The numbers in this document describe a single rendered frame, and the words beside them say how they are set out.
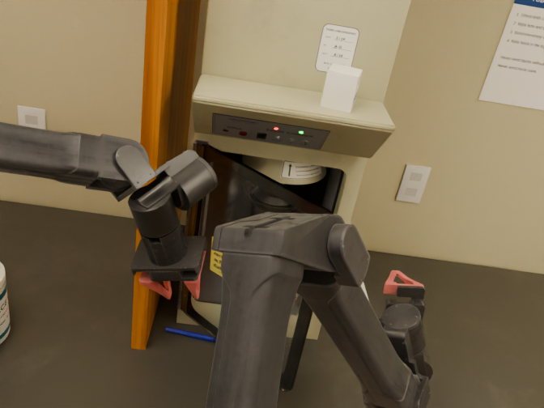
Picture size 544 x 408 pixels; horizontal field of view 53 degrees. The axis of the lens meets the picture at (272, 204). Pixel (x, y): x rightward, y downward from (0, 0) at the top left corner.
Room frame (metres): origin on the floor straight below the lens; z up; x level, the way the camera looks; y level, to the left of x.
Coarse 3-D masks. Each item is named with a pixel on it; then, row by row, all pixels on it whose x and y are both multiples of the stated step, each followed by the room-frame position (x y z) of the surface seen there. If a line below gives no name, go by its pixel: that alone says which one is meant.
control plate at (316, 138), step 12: (216, 120) 0.83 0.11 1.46; (228, 120) 0.82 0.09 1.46; (240, 120) 0.82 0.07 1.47; (252, 120) 0.82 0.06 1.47; (216, 132) 0.86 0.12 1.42; (228, 132) 0.86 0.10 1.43; (252, 132) 0.85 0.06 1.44; (264, 132) 0.85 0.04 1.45; (276, 132) 0.84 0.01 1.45; (288, 132) 0.84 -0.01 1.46; (312, 132) 0.83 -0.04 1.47; (324, 132) 0.83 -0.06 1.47; (288, 144) 0.88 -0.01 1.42; (300, 144) 0.87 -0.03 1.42; (312, 144) 0.87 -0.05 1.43
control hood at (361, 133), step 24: (216, 96) 0.79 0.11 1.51; (240, 96) 0.82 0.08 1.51; (264, 96) 0.84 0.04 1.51; (288, 96) 0.86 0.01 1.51; (312, 96) 0.88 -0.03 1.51; (264, 120) 0.81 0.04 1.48; (288, 120) 0.81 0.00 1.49; (312, 120) 0.80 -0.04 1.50; (336, 120) 0.80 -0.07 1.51; (360, 120) 0.81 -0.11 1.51; (384, 120) 0.83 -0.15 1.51; (336, 144) 0.87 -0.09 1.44; (360, 144) 0.86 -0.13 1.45
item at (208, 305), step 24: (216, 168) 0.85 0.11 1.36; (240, 168) 0.82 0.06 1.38; (216, 192) 0.85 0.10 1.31; (240, 192) 0.82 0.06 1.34; (264, 192) 0.79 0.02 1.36; (288, 192) 0.76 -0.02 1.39; (216, 216) 0.85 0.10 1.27; (240, 216) 0.81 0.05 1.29; (216, 288) 0.83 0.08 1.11; (192, 312) 0.86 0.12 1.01; (216, 312) 0.83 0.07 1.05; (216, 336) 0.82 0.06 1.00; (288, 336) 0.73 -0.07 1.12; (288, 360) 0.72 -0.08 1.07; (288, 384) 0.71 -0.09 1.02
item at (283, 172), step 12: (252, 156) 0.97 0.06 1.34; (264, 168) 0.94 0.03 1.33; (276, 168) 0.94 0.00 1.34; (288, 168) 0.94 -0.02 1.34; (300, 168) 0.94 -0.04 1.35; (312, 168) 0.96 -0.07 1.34; (324, 168) 1.00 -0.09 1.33; (276, 180) 0.93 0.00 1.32; (288, 180) 0.93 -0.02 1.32; (300, 180) 0.94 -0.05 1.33; (312, 180) 0.95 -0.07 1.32
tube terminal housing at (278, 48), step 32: (224, 0) 0.90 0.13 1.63; (256, 0) 0.90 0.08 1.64; (288, 0) 0.91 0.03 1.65; (320, 0) 0.91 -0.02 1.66; (352, 0) 0.92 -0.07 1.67; (384, 0) 0.92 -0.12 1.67; (224, 32) 0.90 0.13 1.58; (256, 32) 0.91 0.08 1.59; (288, 32) 0.91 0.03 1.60; (320, 32) 0.91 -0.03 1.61; (384, 32) 0.92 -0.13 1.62; (224, 64) 0.90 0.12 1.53; (256, 64) 0.91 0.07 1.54; (288, 64) 0.91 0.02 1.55; (352, 64) 0.92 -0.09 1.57; (384, 64) 0.93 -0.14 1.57; (384, 96) 0.93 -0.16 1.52; (288, 160) 0.91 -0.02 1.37; (320, 160) 0.92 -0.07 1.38; (352, 160) 0.92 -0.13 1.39; (352, 192) 0.93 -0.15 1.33; (192, 320) 0.90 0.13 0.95
